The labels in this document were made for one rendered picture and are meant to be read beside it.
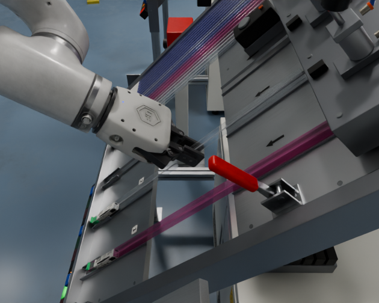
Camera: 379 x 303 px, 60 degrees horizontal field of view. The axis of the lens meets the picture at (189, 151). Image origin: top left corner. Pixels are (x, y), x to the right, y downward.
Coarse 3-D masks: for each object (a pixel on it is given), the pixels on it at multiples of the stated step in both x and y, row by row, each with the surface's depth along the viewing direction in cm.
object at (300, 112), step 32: (224, 64) 64; (256, 64) 55; (288, 64) 49; (224, 96) 58; (256, 96) 50; (288, 96) 45; (256, 128) 46; (288, 128) 42; (256, 160) 43; (288, 160) 39; (320, 160) 35; (352, 160) 32; (256, 192) 40; (320, 192) 33; (256, 224) 37
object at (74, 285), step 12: (108, 144) 86; (108, 156) 84; (108, 168) 81; (96, 180) 78; (96, 192) 75; (96, 204) 73; (84, 228) 68; (84, 240) 66; (84, 252) 65; (84, 264) 64; (72, 276) 61; (72, 288) 59; (72, 300) 58
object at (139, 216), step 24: (120, 168) 75; (144, 168) 67; (120, 192) 69; (144, 192) 61; (120, 216) 64; (144, 216) 57; (96, 240) 66; (120, 240) 59; (120, 264) 55; (144, 264) 50; (96, 288) 56; (120, 288) 51
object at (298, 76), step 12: (300, 72) 43; (276, 84) 46; (288, 84) 44; (264, 96) 46; (276, 96) 46; (252, 108) 47; (228, 120) 50; (240, 120) 49; (216, 132) 51; (204, 144) 52; (168, 168) 56; (144, 180) 60; (156, 180) 59; (132, 192) 62; (120, 204) 64; (96, 216) 68
